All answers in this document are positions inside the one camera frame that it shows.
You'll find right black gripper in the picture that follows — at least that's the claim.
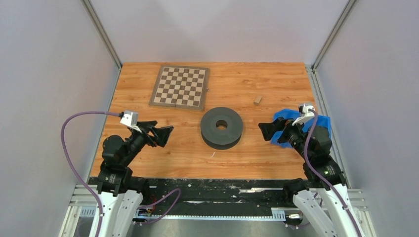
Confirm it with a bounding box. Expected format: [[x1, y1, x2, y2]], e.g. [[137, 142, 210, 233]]
[[257, 116, 310, 160]]

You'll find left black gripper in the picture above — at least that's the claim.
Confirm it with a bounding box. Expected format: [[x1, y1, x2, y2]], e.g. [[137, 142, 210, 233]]
[[121, 120, 173, 165]]

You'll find dark grey cable spool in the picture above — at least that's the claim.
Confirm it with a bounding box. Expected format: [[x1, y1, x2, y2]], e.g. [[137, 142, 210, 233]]
[[200, 107, 244, 150]]

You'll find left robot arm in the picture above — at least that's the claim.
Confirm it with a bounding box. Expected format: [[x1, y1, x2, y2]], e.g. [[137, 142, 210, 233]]
[[94, 120, 174, 237]]

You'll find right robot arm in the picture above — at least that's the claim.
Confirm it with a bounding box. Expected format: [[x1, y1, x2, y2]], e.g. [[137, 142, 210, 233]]
[[258, 115, 365, 237]]

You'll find small wooden block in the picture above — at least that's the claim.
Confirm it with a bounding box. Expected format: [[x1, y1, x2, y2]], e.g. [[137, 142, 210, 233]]
[[253, 96, 263, 105]]

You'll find blue plastic bin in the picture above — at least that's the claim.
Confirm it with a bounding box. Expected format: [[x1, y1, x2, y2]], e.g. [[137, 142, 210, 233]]
[[270, 109, 332, 148]]

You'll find wooden chessboard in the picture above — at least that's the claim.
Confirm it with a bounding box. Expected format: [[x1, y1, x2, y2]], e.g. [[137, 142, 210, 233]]
[[149, 65, 210, 111]]

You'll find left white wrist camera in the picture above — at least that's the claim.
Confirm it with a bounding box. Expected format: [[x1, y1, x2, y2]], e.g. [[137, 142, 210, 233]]
[[120, 110, 139, 131]]

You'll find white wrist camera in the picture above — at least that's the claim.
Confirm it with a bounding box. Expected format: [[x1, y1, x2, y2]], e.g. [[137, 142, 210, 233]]
[[120, 110, 139, 131], [292, 103, 316, 126]]

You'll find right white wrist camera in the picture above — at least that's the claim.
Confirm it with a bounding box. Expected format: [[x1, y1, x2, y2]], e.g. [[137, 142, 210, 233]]
[[292, 103, 316, 126]]

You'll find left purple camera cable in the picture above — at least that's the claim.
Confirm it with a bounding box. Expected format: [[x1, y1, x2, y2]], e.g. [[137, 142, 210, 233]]
[[61, 111, 124, 237]]

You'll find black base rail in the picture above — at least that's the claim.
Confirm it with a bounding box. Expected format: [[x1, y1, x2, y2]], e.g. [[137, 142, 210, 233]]
[[130, 177, 305, 221]]

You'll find left aluminium frame post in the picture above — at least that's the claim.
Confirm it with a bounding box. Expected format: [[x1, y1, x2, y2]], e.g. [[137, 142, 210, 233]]
[[81, 0, 123, 70]]

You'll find aluminium frame post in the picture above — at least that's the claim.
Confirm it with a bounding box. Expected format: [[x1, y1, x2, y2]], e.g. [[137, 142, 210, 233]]
[[81, 0, 123, 70], [312, 0, 358, 71]]

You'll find right aluminium frame post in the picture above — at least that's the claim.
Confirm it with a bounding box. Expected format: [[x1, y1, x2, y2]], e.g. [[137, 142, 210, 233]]
[[312, 0, 358, 71]]

